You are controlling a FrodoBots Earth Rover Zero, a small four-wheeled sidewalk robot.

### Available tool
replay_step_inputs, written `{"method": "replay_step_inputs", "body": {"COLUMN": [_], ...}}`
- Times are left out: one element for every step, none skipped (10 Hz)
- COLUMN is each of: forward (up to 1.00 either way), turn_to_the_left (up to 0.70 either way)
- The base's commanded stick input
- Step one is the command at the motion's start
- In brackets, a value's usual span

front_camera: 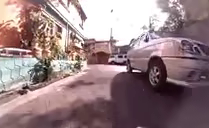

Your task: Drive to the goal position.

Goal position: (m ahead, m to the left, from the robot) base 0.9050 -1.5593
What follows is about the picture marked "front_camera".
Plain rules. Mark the brown building with gate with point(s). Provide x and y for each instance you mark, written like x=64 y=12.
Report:
x=98 y=51

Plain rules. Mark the white vehicle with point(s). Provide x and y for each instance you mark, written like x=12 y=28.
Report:
x=118 y=59

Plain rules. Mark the pole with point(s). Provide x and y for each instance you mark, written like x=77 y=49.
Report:
x=111 y=36

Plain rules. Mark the grey asphalt road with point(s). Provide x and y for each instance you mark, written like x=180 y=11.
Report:
x=75 y=96

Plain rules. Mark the pale building with balcony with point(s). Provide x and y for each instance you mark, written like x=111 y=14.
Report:
x=65 y=16

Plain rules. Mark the climbing plants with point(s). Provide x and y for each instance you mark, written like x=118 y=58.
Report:
x=42 y=70

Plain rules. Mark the white car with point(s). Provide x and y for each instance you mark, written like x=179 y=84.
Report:
x=172 y=60

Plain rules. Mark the trees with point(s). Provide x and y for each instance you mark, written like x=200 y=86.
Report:
x=173 y=16

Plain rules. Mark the tree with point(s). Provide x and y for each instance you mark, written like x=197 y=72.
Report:
x=7 y=35

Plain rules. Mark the pale stone wall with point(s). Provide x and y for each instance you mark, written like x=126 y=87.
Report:
x=8 y=71

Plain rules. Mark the dark wall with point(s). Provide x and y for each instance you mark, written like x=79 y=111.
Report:
x=205 y=26

